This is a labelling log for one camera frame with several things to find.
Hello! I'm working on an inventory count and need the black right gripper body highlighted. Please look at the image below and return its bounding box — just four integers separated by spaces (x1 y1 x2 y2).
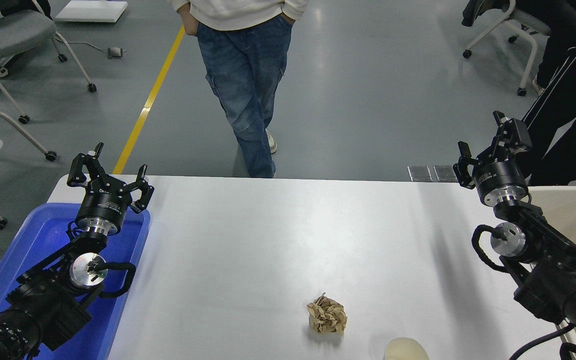
473 159 528 201

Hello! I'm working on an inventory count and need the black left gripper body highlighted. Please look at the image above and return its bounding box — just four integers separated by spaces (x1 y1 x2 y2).
76 181 133 227

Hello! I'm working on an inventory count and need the pale paper cup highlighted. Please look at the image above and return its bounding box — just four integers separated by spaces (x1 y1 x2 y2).
384 337 430 360

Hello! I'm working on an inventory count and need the silver floor socket plate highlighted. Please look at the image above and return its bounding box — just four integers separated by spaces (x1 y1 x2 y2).
407 165 433 182
433 165 458 182

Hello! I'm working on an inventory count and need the blue plastic tray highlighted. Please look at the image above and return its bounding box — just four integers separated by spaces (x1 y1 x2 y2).
0 202 151 360

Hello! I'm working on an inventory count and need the white-framed office chair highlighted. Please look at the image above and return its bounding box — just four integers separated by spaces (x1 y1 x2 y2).
462 0 551 97

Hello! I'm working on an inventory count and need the black jacket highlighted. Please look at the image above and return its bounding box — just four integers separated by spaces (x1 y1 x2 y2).
462 0 511 27

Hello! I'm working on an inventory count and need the white flat board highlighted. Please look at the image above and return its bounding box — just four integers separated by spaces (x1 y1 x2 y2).
54 0 129 24

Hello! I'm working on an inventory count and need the crumpled tan paper ball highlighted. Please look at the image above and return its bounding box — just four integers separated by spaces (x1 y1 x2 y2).
306 293 348 335

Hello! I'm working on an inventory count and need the thin white floor cable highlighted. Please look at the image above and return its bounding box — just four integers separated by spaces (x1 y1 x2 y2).
54 39 110 53

